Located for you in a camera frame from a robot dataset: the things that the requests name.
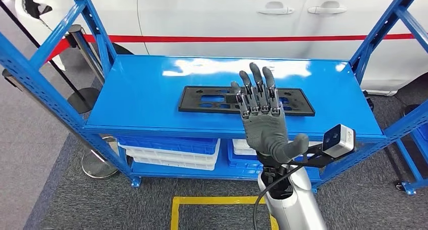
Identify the black plastic plate frame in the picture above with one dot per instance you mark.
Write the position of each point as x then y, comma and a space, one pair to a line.
190, 105

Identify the blue metal shelf rack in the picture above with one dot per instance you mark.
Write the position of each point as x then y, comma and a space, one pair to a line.
150, 88

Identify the blue wheeled shelf rack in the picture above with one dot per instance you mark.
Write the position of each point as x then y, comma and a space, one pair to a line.
406, 161

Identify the blue plastic crate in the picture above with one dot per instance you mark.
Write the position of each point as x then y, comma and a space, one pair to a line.
167, 145
244, 163
423, 131

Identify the red barrier belt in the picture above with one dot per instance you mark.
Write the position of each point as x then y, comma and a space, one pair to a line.
200, 38

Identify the white car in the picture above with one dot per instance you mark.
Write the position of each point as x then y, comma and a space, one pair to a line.
217, 14

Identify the black round-base pole stand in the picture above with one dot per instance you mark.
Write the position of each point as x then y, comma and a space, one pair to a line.
410, 110
83, 100

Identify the black stacked plastic parts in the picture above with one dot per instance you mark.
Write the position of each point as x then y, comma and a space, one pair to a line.
367, 101

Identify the chrome stanchion post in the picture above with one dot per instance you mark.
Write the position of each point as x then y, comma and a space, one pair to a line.
86, 51
100, 161

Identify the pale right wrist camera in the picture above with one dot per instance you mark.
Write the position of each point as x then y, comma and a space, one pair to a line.
339, 141

